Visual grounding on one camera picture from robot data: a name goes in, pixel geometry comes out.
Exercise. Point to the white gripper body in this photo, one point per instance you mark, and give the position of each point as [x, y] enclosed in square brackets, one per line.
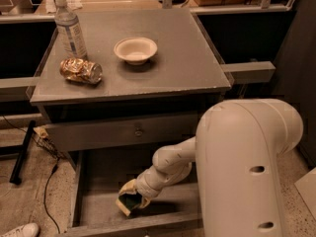
[143, 186]

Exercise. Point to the green and yellow sponge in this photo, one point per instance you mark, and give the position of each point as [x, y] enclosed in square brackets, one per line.
[127, 203]

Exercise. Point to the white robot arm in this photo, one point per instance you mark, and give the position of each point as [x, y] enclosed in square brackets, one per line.
[235, 151]

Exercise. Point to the open grey middle drawer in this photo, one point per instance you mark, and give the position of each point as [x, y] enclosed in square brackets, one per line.
[101, 173]

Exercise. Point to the closed grey top drawer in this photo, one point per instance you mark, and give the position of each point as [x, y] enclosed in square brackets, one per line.
[95, 134]

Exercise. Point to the round metal drawer knob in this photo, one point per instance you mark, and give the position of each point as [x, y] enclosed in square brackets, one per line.
[138, 132]

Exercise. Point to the grey wooden drawer cabinet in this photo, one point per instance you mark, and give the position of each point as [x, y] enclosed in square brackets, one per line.
[184, 76]

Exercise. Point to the white sneaker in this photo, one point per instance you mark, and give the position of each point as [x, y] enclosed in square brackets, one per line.
[27, 230]

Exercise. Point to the black metal floor bar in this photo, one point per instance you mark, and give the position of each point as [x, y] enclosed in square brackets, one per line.
[15, 179]

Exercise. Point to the crushed gold soda can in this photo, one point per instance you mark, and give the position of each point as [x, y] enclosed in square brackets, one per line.
[81, 70]

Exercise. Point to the white paper bowl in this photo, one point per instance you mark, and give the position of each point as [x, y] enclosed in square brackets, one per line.
[135, 51]

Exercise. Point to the clear plastic water bottle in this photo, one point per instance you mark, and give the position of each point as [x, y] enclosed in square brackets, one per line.
[70, 32]

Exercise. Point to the white crumpled cloth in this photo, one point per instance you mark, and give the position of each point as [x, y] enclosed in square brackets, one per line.
[51, 5]

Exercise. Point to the grey horizontal rail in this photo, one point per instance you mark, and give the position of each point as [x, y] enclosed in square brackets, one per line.
[249, 72]

